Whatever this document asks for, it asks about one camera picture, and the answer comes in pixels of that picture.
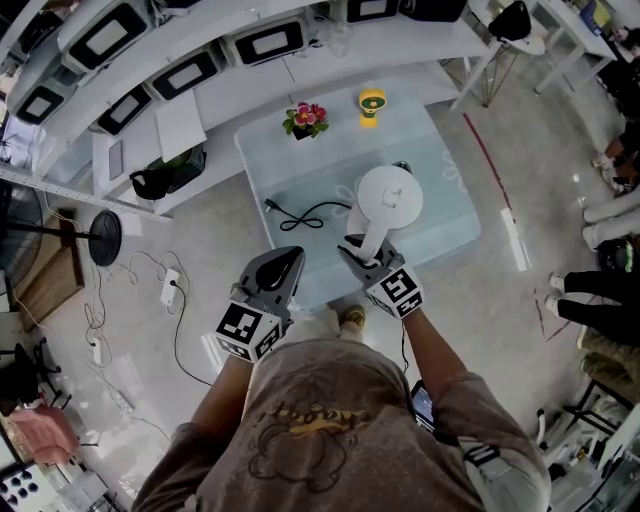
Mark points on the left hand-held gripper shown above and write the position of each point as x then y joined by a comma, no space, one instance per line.
240,325

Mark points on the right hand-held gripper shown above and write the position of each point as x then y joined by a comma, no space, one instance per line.
397,292

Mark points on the white electric kettle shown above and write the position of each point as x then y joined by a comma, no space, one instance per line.
390,195

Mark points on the person's grey shoulder bag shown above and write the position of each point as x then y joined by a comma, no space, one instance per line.
500,475

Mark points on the person's right forearm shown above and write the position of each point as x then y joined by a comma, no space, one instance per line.
435,350

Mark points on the person's left forearm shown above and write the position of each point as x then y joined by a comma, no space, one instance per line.
225,395

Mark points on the person's right yellow shoe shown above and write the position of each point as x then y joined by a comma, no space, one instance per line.
353,318

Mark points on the white power strip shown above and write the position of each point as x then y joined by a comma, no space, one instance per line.
97,350
170,287

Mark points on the light blue floral tablecloth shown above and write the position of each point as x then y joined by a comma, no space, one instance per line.
310,170

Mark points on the black bag on shelf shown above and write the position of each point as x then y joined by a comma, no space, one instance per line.
170,172

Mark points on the small yellow desk fan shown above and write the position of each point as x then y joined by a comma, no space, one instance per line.
372,105

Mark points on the potted pink flower plant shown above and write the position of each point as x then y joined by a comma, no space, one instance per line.
306,120

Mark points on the smartphone with lit screen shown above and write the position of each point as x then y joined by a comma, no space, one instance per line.
422,405

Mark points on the black standing fan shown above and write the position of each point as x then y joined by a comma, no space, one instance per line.
106,237

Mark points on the white flat board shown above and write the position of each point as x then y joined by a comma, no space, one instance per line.
180,125

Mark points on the person's brown printed t-shirt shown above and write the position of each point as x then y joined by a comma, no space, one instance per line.
325,450

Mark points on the white shelving unit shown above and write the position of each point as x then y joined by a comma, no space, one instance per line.
230,100

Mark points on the grey tablet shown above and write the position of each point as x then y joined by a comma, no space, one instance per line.
115,160

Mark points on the row of white microwave ovens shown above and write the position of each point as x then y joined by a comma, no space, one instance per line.
185,75

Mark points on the clear glass jar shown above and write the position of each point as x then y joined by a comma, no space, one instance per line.
340,40

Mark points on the wooden board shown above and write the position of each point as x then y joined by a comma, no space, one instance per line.
50,280

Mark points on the dark green appliance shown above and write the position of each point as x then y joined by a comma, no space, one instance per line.
435,7

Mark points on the round white side table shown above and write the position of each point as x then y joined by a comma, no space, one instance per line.
530,45

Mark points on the black office chair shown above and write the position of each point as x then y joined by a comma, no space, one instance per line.
25,370

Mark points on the white office chair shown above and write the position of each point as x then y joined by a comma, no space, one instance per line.
565,445

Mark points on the black hat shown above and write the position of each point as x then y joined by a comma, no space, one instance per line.
510,20

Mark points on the pink cushioned chair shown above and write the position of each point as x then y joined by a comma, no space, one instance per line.
42,432

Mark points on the white rectangular table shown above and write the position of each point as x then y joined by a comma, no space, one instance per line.
575,30

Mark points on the black metal frame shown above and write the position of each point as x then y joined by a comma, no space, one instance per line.
600,395

